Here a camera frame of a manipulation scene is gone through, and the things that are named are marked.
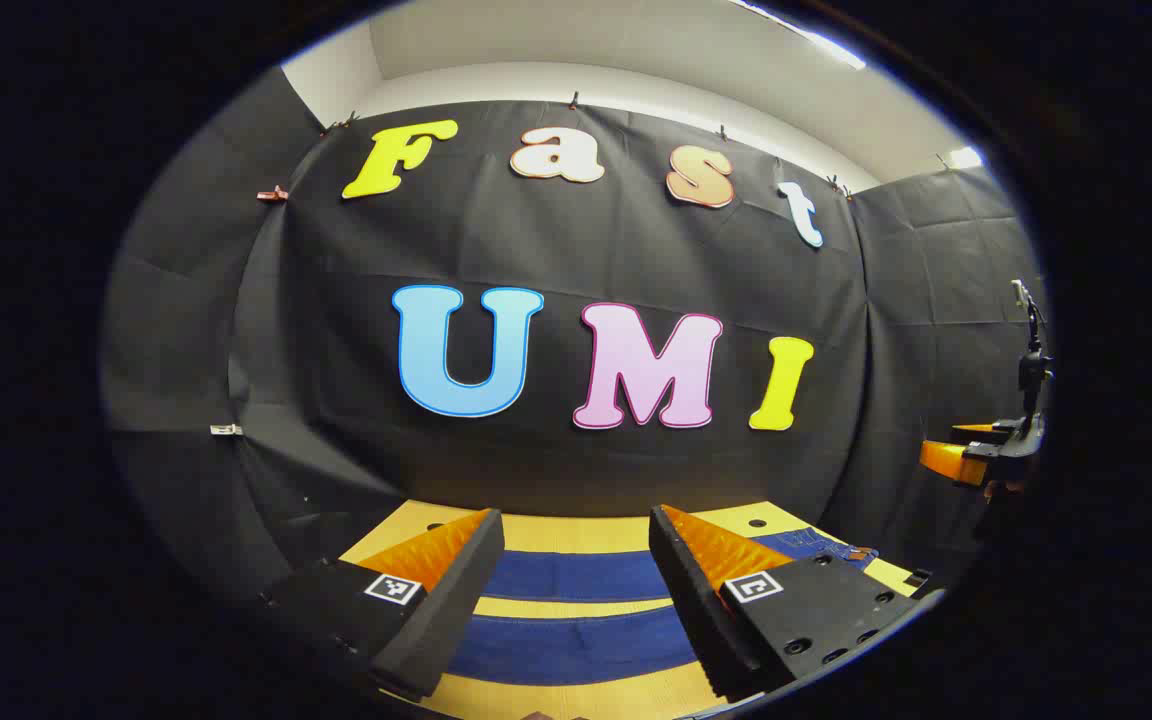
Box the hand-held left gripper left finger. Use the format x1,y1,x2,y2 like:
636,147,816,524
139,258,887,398
261,508,507,703

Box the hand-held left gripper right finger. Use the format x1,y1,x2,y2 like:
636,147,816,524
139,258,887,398
648,504,937,703

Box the blue jeans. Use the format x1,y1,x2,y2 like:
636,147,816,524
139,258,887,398
446,527,882,687

